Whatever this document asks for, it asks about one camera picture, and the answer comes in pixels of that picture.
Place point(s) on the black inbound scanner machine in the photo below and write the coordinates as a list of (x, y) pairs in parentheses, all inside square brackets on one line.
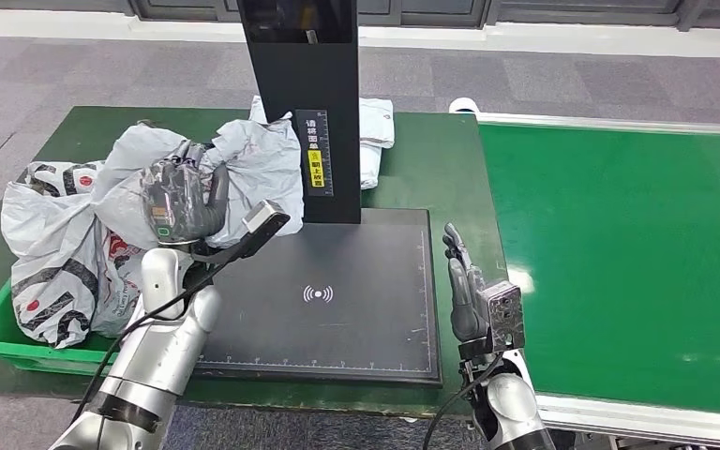
[(335, 335)]

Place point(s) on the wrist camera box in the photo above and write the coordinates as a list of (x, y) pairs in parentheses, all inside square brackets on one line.
[(503, 313), (264, 223)]

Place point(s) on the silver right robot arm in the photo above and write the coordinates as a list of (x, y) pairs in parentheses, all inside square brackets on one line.
[(512, 404)]

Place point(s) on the plain white parcel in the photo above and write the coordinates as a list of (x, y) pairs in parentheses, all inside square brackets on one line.
[(260, 168)]

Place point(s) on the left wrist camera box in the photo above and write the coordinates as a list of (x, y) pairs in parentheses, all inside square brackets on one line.
[(264, 223)]

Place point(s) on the green plastic crate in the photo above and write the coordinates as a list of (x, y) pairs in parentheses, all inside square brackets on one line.
[(0, 338)]

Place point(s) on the small white folded parcel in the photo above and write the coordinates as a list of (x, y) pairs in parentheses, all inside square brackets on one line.
[(377, 121)]

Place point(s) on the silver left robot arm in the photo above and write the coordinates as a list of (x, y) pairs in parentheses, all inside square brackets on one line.
[(161, 348)]

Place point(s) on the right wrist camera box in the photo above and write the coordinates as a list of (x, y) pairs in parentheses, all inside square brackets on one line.
[(503, 313)]

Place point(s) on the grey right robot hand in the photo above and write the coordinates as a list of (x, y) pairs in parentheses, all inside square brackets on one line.
[(462, 310)]

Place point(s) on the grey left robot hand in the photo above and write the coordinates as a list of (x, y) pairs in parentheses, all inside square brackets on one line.
[(180, 199)]

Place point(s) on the green conveyor belt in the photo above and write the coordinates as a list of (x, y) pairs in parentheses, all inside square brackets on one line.
[(614, 261)]

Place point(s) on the white conveyor end roller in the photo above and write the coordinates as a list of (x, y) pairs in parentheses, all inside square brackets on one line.
[(463, 105)]

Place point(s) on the ruler label with yellow sticker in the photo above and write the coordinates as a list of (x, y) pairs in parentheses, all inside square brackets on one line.
[(314, 130)]

